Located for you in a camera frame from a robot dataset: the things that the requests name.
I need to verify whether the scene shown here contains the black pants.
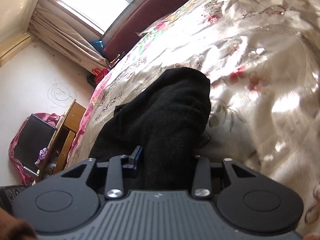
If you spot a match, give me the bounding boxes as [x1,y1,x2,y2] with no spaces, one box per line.
[89,68,211,190]

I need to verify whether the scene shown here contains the right hand brown glove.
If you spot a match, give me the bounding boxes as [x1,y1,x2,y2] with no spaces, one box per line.
[0,209,37,240]

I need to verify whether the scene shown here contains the wooden bedside cabinet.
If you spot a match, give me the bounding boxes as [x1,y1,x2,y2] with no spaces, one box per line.
[35,99,86,182]

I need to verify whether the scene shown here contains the red shopping bag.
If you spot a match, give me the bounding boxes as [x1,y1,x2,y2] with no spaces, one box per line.
[92,68,110,85]

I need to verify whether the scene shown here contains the black monitor pink cover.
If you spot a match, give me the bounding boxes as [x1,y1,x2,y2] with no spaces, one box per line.
[8,113,60,184]

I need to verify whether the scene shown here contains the blue bag by bench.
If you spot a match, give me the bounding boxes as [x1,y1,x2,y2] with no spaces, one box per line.
[90,40,104,56]

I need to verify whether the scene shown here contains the beige left curtain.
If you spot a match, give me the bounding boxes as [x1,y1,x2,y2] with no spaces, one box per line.
[28,4,110,74]

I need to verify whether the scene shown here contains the maroon upholstered bench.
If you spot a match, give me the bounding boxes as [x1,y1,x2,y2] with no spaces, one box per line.
[103,0,189,61]

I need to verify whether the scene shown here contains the floral satin bedspread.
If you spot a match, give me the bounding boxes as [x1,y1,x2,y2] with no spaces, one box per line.
[67,0,319,236]

